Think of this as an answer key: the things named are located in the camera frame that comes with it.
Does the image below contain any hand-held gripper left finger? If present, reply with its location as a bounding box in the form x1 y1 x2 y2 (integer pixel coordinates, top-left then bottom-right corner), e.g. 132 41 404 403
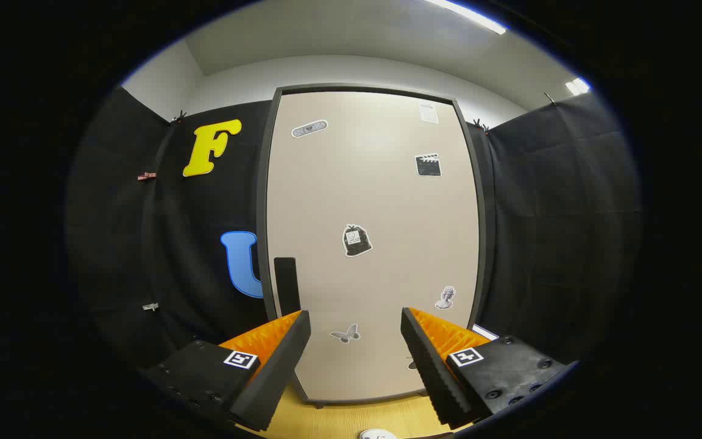
141 310 312 432

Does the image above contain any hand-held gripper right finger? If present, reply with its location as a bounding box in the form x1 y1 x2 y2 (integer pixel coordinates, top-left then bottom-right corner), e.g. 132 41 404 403
400 307 571 429

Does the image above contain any black cabinet door handle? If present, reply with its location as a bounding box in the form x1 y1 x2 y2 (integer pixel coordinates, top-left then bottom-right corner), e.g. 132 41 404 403
274 257 302 316

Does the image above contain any dark grey shoe cabinet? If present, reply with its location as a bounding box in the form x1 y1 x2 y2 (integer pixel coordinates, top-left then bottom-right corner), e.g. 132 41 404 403
255 84 497 408

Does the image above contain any beige shoe cabinet door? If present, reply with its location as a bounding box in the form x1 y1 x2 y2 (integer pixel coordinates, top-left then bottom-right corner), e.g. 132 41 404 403
266 90 481 403

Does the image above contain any black backdrop cloth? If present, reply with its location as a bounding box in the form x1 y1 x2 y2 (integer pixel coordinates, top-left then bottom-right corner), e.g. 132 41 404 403
66 85 643 379

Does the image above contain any long ceiling light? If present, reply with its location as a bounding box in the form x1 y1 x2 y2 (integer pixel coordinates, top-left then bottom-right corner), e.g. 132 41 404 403
427 0 508 35

